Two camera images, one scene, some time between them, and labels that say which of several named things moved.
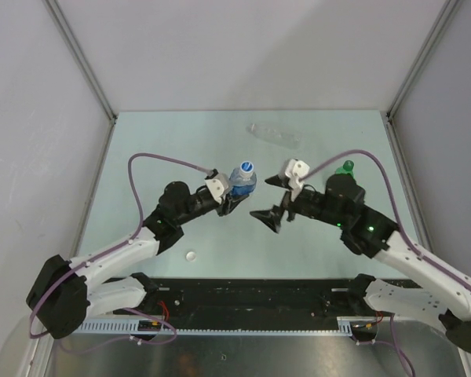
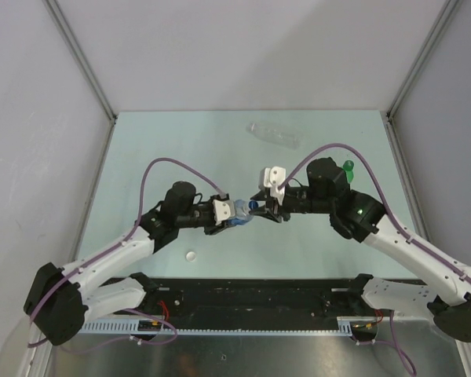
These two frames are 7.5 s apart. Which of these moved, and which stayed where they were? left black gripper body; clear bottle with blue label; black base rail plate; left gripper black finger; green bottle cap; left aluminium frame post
Moved: clear bottle with blue label; left black gripper body; left gripper black finger
Stayed: black base rail plate; green bottle cap; left aluminium frame post
